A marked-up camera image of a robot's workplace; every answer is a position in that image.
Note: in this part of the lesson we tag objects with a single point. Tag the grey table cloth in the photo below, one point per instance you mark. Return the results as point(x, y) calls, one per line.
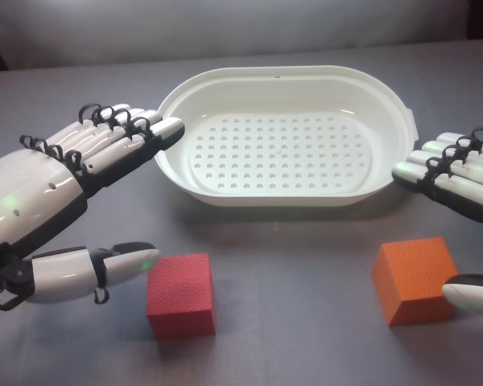
point(273, 313)

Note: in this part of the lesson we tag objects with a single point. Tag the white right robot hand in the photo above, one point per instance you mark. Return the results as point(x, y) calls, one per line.
point(463, 177)

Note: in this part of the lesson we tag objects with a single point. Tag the orange textured cube block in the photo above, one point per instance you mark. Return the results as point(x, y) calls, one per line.
point(414, 277)

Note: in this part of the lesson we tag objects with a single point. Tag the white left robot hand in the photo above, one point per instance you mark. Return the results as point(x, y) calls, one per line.
point(28, 189)

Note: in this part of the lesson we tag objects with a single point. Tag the red textured cube block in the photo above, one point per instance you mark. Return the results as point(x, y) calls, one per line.
point(183, 295)

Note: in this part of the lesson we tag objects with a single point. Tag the white perforated oval basket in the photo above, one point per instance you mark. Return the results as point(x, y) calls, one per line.
point(281, 153)

